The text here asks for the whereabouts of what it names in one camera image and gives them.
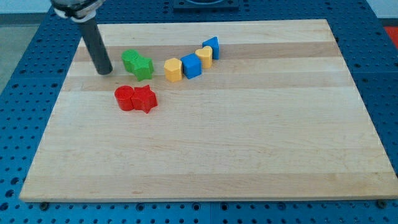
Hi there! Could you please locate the yellow heart block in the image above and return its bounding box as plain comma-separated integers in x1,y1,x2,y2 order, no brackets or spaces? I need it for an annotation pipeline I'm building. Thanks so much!
195,46,213,68

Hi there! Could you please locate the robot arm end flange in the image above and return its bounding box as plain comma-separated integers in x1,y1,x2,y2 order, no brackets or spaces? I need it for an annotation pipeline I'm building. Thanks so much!
50,0,105,23

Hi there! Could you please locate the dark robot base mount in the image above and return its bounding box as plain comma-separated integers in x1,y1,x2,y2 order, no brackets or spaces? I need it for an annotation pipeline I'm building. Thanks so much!
172,0,239,11

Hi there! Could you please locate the green star block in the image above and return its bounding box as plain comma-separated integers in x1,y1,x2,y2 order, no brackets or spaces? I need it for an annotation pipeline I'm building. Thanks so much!
131,56,154,82

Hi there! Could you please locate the green cylinder block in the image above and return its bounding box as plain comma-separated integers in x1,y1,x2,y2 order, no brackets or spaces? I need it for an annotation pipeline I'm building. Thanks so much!
121,49,139,73

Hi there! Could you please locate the light wooden board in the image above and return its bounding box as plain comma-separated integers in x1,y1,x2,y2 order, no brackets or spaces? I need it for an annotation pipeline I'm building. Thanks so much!
20,19,397,202

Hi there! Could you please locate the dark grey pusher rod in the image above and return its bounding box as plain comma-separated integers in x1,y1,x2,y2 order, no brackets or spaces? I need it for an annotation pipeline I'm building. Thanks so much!
78,17,113,75

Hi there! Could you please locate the blue triangle block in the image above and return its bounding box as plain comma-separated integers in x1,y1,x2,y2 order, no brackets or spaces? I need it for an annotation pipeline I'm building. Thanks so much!
202,36,220,60

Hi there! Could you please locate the red cylinder block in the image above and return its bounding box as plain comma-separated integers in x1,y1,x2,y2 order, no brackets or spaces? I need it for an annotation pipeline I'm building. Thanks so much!
114,85,134,111

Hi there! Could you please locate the yellow hexagon block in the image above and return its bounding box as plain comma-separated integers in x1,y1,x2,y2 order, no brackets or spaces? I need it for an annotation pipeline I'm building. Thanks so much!
164,58,182,82

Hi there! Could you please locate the blue cube block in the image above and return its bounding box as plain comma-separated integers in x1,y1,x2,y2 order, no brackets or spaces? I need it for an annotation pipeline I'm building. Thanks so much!
181,54,202,79

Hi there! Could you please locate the red star block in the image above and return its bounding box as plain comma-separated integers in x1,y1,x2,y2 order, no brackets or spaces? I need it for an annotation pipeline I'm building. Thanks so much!
131,85,158,113

